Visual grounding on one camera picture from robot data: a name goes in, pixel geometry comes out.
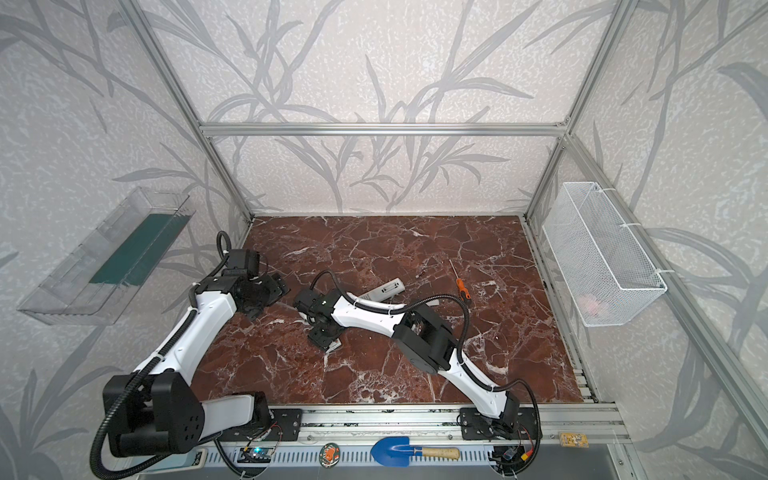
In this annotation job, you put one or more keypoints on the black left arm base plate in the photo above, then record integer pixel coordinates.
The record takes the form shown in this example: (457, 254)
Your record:
(281, 424)

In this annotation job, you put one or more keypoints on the grey flat device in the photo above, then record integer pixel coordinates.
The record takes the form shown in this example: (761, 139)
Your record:
(192, 460)

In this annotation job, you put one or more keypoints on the orange handled screwdriver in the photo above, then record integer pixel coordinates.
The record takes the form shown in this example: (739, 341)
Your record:
(461, 287)

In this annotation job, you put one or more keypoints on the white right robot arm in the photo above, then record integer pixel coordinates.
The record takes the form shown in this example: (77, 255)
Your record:
(431, 334)

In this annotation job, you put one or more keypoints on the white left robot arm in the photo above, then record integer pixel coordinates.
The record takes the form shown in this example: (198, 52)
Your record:
(152, 412)

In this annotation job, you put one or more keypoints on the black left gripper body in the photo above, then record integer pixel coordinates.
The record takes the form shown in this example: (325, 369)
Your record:
(274, 285)

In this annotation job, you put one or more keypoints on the clear plastic wall bin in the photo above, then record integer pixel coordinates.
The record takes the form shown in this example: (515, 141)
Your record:
(95, 283)

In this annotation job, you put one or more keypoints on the small round orange gadget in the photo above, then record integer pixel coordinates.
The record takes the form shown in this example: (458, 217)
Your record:
(330, 455)

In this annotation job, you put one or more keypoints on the white wire mesh basket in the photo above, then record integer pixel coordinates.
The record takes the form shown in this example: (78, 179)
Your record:
(597, 252)

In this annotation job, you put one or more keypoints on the green led circuit board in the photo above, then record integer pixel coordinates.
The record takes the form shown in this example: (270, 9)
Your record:
(255, 455)

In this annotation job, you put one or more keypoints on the blue trowel wooden handle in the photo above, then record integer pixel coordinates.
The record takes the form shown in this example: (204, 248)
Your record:
(398, 451)

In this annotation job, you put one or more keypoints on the small tan circuit board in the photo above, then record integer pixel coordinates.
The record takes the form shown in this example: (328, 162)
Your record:
(573, 440)

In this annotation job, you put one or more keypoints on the pink object in basket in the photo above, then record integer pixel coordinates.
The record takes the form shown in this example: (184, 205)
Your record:
(591, 306)

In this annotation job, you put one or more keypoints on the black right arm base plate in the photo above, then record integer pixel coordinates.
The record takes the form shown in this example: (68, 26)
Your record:
(524, 426)

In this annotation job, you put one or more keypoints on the white remote control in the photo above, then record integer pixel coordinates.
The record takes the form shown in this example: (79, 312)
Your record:
(385, 292)

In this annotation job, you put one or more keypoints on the white remote with coloured buttons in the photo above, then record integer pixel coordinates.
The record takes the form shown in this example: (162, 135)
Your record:
(334, 345)

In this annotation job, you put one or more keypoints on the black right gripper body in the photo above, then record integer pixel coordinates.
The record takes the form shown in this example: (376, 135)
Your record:
(321, 335)

